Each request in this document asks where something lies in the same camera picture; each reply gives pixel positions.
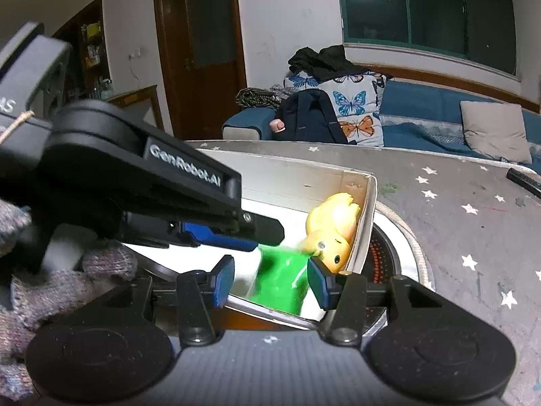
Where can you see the butterfly print pillow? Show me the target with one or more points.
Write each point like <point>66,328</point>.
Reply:
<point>356,100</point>

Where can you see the black clothes pile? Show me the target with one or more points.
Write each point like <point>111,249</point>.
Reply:
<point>327,64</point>

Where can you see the dark green window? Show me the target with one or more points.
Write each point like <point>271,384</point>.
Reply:
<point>479,31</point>

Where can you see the wooden side table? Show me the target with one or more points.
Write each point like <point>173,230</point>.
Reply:
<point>144,103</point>

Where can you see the dark wooden shelf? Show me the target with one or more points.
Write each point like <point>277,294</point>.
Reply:
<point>87,67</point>

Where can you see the black remote control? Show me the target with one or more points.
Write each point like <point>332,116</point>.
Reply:
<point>524,181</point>

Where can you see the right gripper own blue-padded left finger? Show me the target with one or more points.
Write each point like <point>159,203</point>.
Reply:
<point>197,293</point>

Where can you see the round induction cooktop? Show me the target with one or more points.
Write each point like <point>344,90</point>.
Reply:
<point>395,250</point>

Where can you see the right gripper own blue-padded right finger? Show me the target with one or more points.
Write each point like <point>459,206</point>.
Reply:
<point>344,299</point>

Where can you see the green plastic snack bag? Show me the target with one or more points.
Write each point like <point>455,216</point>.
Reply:
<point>281,279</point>

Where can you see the grey cardboard box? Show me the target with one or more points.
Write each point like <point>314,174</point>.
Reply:
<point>287,190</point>

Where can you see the dark wooden door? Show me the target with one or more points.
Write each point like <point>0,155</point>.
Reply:
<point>202,64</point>

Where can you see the beige cushion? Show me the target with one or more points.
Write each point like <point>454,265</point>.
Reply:
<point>495,130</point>

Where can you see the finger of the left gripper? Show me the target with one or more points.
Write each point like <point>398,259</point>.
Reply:
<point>260,229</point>
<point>193,235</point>

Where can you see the grey knit gloved hand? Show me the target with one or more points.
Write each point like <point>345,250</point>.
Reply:
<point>76,267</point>

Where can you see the large yellow rubber duck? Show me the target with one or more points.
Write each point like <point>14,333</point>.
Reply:
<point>330,231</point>

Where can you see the patterned dark cloth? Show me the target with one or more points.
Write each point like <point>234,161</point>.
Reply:
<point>259,98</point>

